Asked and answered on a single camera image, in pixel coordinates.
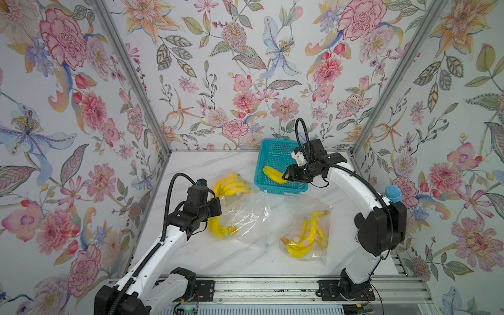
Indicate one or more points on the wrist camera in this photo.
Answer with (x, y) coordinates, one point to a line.
(299, 157)
(202, 182)

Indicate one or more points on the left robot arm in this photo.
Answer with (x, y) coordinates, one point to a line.
(141, 291)

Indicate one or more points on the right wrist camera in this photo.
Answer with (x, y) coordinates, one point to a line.
(299, 157)

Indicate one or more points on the banana bunch in dotted bag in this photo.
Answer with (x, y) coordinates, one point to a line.
(311, 238)

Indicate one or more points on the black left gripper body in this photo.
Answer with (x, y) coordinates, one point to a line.
(210, 209)

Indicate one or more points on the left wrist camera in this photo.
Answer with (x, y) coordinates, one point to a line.
(202, 182)

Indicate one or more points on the aluminium corner post left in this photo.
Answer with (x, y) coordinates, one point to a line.
(106, 21)

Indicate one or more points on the blue microphone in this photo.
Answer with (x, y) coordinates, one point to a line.
(393, 193)

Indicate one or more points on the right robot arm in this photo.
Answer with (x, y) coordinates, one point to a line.
(380, 221)

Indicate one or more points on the aluminium corner post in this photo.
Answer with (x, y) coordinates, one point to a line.
(426, 23)
(106, 21)

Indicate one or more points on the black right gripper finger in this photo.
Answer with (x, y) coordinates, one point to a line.
(293, 169)
(291, 178)

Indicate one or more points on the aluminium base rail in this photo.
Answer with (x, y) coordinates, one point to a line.
(304, 295)

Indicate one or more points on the aluminium corner post right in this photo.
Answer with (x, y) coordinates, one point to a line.
(426, 23)

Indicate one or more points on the teal plastic basket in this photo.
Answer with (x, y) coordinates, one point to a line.
(276, 153)

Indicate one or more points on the yellow banana bunch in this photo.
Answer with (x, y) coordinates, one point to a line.
(231, 185)
(274, 175)

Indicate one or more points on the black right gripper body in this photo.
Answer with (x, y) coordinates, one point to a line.
(306, 175)

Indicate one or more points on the pink dotted zip bag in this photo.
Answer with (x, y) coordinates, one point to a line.
(301, 208)

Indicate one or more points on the clear zip-top bag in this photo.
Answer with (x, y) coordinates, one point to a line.
(253, 219)

